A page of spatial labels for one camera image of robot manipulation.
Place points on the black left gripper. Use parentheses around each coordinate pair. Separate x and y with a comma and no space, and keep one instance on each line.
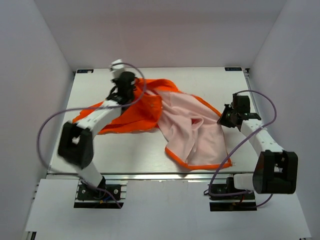
(116,81)

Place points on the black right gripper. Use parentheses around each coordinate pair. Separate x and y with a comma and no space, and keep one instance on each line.
(223,121)

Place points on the orange jacket with pink lining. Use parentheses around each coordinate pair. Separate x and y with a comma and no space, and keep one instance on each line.
(189,124)

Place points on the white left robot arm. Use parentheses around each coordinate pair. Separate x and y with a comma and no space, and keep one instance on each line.
(76,145)

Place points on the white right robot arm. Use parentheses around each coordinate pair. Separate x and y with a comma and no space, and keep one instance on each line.
(276,169)

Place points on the left blue table label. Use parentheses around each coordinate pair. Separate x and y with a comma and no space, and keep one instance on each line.
(85,71)

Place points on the blue table label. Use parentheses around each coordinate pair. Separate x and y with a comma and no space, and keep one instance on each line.
(233,69)
(85,71)

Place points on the right blue table label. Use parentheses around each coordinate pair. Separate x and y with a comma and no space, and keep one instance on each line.
(233,69)

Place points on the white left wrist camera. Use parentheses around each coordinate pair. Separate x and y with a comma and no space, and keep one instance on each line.
(116,68)

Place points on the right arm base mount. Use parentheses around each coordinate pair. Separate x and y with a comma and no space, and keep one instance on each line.
(227,198)

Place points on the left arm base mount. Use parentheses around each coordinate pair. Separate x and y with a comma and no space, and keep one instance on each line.
(86,198)

